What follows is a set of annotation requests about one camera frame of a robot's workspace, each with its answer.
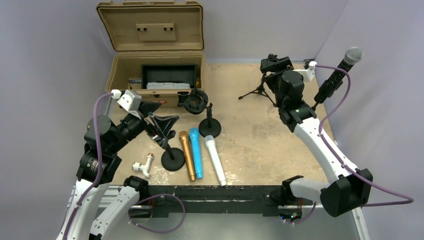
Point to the metal tool in toolbox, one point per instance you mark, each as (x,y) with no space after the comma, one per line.
(135,81)

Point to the black speckled microphone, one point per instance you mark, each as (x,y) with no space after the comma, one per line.
(352,56)

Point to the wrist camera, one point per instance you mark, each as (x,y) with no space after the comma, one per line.
(308,70)
(130,100)

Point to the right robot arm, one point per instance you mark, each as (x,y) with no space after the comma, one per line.
(346,188)

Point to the black round-base clip stand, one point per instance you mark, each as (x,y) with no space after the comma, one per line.
(173,158)

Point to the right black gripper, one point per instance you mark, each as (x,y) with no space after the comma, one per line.
(270,79)

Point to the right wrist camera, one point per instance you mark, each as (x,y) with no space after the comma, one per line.
(308,70)

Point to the black round-base tilted stand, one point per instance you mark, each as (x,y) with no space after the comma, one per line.
(314,107)

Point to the white pvc pipe fitting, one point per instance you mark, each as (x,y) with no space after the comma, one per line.
(144,168)

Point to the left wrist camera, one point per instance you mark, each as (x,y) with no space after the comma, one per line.
(130,100)

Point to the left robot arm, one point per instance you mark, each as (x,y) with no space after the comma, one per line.
(98,165)

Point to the white microphone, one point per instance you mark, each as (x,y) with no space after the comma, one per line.
(211,146)

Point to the grey plastic organizer case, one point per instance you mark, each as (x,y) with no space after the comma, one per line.
(167,85)

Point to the black shock-mount desk stand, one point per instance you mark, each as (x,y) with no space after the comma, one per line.
(196,102)

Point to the black toolbox tray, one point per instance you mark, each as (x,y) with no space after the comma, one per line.
(168,73)

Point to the black mounting rail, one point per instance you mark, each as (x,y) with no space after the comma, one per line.
(266,200)

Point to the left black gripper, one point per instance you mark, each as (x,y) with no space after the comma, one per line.
(163,122)

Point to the blue microphone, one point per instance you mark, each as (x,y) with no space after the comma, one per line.
(194,136)

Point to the gold microphone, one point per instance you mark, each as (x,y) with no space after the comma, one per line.
(185,143)

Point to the black tripod shock-mount stand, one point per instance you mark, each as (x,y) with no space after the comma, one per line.
(260,90)

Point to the tan plastic toolbox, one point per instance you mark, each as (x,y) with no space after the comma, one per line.
(153,33)

